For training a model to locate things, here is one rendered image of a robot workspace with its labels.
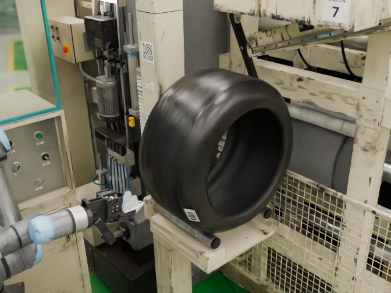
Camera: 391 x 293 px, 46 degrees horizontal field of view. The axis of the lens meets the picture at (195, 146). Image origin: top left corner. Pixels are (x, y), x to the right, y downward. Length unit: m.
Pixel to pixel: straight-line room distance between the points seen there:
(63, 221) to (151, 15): 0.79
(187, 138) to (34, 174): 0.82
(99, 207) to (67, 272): 0.92
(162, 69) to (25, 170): 0.71
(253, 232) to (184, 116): 0.66
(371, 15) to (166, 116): 0.70
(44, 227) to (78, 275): 1.02
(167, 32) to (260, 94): 0.42
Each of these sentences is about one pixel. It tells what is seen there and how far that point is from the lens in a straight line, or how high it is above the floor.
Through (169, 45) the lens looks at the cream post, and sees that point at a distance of 1.72.
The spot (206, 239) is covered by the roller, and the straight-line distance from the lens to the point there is 1.67.
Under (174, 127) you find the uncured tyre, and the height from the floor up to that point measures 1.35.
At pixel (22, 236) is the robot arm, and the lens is 1.41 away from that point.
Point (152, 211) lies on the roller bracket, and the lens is 1.88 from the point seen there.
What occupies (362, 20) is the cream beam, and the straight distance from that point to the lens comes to 1.47.
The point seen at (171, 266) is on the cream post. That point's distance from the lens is 2.15.
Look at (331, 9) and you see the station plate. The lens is 1.47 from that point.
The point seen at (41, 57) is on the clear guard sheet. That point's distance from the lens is 1.87.
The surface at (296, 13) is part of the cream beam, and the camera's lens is 1.55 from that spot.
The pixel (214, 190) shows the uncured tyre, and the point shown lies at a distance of 1.92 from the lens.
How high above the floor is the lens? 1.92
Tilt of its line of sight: 25 degrees down
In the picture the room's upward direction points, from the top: 1 degrees counter-clockwise
